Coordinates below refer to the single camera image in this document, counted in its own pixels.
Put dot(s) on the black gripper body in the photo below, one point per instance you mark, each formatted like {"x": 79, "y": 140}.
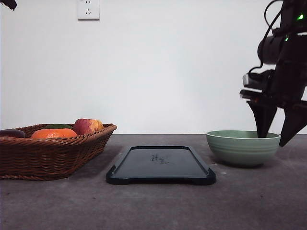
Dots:
{"x": 290, "y": 76}

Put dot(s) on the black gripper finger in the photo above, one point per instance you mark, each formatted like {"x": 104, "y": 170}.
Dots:
{"x": 265, "y": 114}
{"x": 295, "y": 121}

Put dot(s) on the green ceramic bowl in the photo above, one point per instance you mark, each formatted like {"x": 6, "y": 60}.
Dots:
{"x": 242, "y": 146}

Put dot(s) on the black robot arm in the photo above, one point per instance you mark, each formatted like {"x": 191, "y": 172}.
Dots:
{"x": 10, "y": 3}
{"x": 293, "y": 20}

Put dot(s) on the brown wicker basket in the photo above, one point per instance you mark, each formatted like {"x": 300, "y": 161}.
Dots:
{"x": 52, "y": 152}

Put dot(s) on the dark rectangular tray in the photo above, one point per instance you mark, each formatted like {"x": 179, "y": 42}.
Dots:
{"x": 160, "y": 164}

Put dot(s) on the red yellow apple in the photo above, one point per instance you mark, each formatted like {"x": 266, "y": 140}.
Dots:
{"x": 85, "y": 126}

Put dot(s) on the green fruit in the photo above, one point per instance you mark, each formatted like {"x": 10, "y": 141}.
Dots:
{"x": 57, "y": 126}

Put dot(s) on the orange tangerine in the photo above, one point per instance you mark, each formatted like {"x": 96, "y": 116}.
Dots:
{"x": 50, "y": 133}

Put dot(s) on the dark purple fruit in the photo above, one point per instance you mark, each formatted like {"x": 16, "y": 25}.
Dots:
{"x": 12, "y": 133}

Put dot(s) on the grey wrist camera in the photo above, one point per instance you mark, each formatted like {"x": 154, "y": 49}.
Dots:
{"x": 264, "y": 80}

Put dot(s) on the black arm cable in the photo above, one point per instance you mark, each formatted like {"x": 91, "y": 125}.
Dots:
{"x": 270, "y": 27}

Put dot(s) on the white wall socket left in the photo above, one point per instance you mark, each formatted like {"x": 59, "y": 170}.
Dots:
{"x": 88, "y": 11}

